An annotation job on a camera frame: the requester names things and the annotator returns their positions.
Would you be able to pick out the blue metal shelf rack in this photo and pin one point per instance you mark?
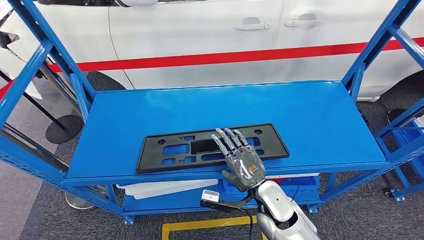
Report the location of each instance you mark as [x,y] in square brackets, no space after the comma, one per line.
[232,116]
[398,196]

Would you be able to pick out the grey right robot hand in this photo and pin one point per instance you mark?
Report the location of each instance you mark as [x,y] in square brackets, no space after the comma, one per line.
[245,165]

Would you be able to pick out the white car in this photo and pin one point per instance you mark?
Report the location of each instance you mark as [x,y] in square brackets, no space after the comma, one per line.
[198,26]

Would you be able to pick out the red barrier belt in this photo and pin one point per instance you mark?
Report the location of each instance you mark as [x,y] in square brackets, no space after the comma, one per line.
[198,59]

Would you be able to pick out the black stanchion with round base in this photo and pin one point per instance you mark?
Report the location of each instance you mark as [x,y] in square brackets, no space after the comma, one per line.
[396,116]
[64,129]

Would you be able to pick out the black plastic plate bracket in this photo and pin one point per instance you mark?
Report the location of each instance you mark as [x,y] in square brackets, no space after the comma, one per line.
[149,157]

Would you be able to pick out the blue plastic crate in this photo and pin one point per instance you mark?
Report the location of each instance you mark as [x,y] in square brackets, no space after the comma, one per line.
[410,139]
[308,188]

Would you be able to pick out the chrome stanchion with round base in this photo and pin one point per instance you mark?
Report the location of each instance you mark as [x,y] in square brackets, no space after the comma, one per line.
[78,202]

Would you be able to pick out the red plastic part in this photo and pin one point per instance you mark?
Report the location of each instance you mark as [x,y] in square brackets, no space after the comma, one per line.
[276,181]

